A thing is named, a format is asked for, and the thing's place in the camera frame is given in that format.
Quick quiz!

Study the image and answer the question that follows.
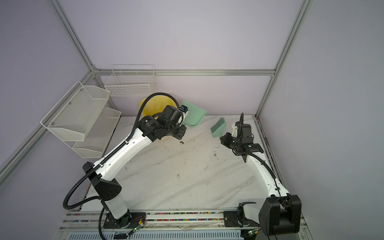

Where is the green hand brush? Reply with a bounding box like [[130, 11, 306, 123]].
[[211, 117, 227, 138]]

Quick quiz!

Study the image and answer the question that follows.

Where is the green plastic dustpan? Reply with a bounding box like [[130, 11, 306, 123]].
[[182, 101, 208, 128]]

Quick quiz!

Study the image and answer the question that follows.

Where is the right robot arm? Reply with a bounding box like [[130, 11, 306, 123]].
[[220, 121, 302, 237]]

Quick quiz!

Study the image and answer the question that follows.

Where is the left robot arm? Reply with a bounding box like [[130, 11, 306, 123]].
[[90, 105, 189, 228]]

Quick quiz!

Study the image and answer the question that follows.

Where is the yellow lined trash bin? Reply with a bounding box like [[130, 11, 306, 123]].
[[141, 96, 177, 118]]

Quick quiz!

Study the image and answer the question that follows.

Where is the lower white mesh shelf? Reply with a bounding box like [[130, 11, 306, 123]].
[[72, 108, 121, 159]]

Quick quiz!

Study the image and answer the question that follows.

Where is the white mesh shelf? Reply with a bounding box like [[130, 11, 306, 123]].
[[40, 81, 111, 142], [72, 108, 121, 159]]

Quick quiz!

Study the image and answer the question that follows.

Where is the upper white mesh shelf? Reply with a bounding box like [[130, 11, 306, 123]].
[[40, 81, 111, 142]]

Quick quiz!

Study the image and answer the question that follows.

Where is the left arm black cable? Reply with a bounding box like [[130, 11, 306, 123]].
[[62, 92, 181, 240]]

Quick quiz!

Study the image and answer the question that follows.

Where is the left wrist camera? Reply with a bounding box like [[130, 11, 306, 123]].
[[179, 105, 189, 116]]

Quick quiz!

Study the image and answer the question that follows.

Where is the white wire basket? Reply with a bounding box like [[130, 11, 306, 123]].
[[105, 65, 157, 97]]

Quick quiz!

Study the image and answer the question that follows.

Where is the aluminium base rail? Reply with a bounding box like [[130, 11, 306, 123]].
[[56, 207, 310, 240]]

